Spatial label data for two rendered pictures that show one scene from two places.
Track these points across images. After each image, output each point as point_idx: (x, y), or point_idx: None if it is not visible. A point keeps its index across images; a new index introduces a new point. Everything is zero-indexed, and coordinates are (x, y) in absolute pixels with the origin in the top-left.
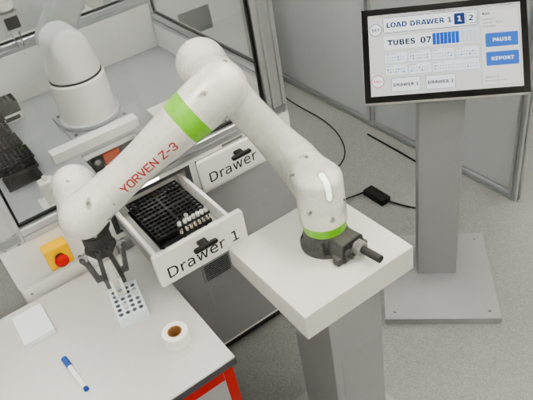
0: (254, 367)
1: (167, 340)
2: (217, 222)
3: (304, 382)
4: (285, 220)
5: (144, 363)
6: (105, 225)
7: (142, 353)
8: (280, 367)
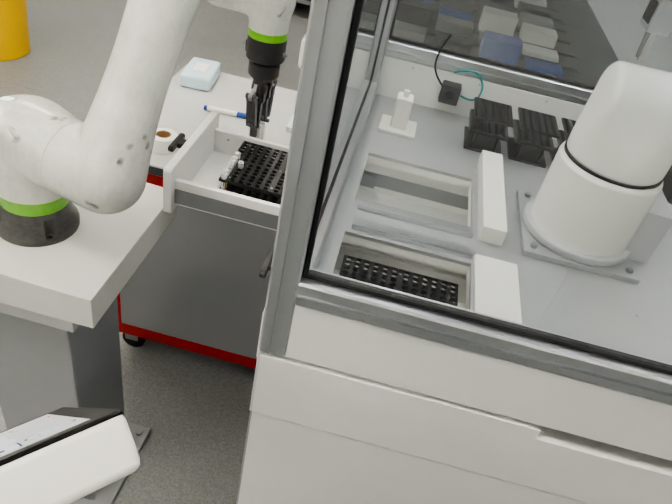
0: (227, 450)
1: (162, 128)
2: (180, 150)
3: (149, 464)
4: (124, 238)
5: (177, 130)
6: (247, 51)
7: (187, 134)
8: (193, 466)
